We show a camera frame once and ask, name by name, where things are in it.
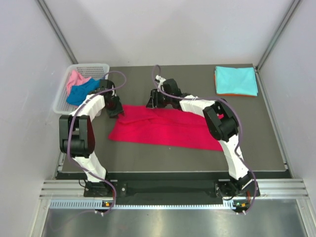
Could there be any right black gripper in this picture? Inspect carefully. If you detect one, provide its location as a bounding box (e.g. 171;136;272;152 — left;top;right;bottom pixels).
146;89;172;110

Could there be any red t shirt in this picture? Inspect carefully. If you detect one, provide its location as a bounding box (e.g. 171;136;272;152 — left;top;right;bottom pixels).
108;105;223;152

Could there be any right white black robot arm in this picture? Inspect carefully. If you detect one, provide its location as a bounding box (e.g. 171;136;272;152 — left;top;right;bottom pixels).
146;75;260;200

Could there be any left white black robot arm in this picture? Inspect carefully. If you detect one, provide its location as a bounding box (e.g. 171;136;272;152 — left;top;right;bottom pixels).
59;79;123;196

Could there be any white perforated plastic basket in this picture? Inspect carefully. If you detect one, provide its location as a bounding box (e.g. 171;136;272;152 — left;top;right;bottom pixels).
53;63;110;115

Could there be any pink t shirt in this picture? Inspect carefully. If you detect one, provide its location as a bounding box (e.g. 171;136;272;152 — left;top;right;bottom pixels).
66;70;92;95

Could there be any folded orange t shirt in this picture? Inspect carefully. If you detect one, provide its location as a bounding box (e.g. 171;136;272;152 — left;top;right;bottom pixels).
213;74;256;97

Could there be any folded light blue t shirt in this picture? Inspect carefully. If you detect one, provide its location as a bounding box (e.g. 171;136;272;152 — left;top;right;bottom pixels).
214;66;258;96

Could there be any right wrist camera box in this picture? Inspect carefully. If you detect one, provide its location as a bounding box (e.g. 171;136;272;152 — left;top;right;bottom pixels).
154;75;166;88

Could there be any left aluminium frame post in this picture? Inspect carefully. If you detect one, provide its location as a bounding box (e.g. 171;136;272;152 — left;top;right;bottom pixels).
35;0;78;64

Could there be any aluminium frame post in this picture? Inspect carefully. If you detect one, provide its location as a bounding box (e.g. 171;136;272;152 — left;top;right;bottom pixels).
35;0;78;64
255;0;303;71

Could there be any white slotted cable duct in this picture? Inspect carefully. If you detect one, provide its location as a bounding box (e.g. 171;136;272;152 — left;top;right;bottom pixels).
49;198;250;210

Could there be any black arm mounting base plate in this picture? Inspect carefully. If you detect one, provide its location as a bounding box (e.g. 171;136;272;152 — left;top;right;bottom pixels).
83;179;260;200

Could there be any right aluminium frame post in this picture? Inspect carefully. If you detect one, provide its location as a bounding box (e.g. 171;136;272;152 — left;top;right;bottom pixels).
255;0;303;71

